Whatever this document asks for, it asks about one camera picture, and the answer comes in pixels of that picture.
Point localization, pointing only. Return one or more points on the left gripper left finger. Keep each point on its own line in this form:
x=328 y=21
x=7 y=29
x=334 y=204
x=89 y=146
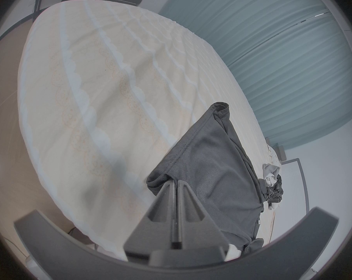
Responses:
x=149 y=235

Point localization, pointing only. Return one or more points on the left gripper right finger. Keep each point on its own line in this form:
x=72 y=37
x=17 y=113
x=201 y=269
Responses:
x=202 y=235

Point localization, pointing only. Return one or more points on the black T-shirt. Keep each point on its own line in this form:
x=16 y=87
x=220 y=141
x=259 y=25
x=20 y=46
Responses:
x=211 y=171

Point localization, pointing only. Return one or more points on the pile of clothes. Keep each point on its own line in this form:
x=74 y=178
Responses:
x=273 y=190

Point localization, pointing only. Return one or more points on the bed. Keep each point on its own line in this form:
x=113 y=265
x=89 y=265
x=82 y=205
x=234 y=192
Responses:
x=91 y=98

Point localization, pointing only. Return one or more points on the white printed pillow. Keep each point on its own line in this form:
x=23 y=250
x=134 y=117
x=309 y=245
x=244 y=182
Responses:
x=273 y=156

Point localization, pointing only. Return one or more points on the grey bedside table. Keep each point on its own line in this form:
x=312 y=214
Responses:
x=282 y=153

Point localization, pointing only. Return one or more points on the blue-green curtain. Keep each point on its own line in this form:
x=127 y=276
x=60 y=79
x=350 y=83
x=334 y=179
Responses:
x=295 y=83
x=237 y=10

